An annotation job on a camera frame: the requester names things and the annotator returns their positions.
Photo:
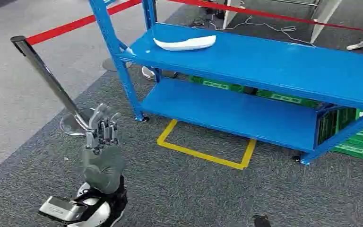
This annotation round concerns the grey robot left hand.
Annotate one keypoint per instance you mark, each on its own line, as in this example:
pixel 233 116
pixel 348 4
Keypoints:
pixel 103 169

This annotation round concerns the white curved plastic part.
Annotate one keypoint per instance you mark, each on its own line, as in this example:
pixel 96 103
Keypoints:
pixel 184 44

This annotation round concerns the black-topped belt stanchion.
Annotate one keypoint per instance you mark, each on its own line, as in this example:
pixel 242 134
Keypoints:
pixel 150 74

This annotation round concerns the red barrier belt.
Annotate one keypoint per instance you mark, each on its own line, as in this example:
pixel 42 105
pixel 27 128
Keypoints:
pixel 75 23
pixel 263 13

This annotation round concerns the black robot right foot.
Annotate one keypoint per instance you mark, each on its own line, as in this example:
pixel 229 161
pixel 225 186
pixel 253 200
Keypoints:
pixel 261 221

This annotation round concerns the black power adapter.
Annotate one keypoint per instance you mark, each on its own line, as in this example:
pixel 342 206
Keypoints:
pixel 197 22

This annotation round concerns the blue metal shelf rack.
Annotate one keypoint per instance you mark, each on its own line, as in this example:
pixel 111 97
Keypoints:
pixel 263 62

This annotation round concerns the white desk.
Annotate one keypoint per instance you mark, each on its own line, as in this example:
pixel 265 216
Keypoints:
pixel 324 22

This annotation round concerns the white power strip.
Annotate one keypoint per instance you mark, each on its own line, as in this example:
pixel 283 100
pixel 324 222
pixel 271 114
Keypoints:
pixel 356 45

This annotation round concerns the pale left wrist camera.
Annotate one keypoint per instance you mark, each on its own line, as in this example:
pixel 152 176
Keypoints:
pixel 59 208

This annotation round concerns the chrome stanchion post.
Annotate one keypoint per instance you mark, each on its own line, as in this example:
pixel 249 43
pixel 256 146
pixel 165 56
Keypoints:
pixel 43 72

